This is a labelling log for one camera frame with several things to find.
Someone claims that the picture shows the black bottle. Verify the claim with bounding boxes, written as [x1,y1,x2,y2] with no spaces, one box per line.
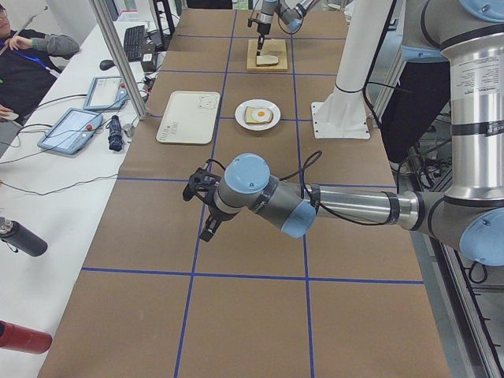
[1,217,48,257]

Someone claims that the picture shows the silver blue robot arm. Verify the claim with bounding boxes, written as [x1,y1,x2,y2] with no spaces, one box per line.
[183,1,503,266]
[247,0,319,57]

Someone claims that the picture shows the folded dark blue umbrella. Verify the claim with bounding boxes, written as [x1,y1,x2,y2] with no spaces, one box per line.
[108,115,124,152]

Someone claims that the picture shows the white bread slice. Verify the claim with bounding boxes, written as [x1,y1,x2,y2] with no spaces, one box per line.
[256,55,280,67]

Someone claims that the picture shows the cream bear tray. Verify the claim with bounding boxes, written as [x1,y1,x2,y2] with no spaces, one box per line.
[156,91,221,145]

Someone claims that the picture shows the seated person in black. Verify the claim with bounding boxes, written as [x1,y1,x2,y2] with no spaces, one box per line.
[1,7,80,122]

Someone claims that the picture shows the blue teach pendant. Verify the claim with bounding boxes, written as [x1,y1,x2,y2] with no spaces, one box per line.
[37,108,103,155]
[83,76,128,111]

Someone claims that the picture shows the wooden cutting board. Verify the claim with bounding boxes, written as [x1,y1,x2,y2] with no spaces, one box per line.
[246,39,288,72]

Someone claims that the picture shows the red bottle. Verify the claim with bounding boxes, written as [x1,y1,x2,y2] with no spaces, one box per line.
[1,321,53,354]

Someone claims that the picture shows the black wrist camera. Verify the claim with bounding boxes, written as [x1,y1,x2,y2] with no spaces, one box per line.
[183,167,221,204]

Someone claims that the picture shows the white round plate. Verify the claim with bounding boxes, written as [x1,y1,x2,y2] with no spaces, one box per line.
[235,99,281,132]

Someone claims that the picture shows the toast with fried egg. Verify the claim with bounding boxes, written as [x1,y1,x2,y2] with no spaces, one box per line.
[245,106,273,125]

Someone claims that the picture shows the far blue teach pendant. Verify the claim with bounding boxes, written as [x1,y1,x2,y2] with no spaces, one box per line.
[83,76,128,111]

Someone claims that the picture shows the small silver metal cylinder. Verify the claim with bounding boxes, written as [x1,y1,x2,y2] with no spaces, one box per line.
[122,124,135,139]

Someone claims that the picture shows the aluminium frame post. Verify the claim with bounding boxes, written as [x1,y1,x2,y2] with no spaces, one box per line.
[90,0,147,120]

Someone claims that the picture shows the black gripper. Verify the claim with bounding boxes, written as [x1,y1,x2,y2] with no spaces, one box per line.
[199,186,239,242]
[256,21,269,57]

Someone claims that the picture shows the black keyboard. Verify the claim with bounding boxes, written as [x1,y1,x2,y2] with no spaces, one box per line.
[123,25,146,61]

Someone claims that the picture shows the black computer mouse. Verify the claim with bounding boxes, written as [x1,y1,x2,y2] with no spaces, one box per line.
[99,59,115,71]

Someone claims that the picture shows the black power strip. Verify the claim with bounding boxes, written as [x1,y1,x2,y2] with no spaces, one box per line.
[139,76,156,101]

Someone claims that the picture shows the black camera cable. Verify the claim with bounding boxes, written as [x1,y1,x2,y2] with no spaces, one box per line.
[204,150,395,227]
[246,0,292,36]

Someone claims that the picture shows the white pedestal column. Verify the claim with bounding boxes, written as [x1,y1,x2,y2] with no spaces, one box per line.
[312,0,395,139]

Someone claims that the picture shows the near blue teach pendant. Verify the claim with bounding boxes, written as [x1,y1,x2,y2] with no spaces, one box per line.
[37,108,103,155]

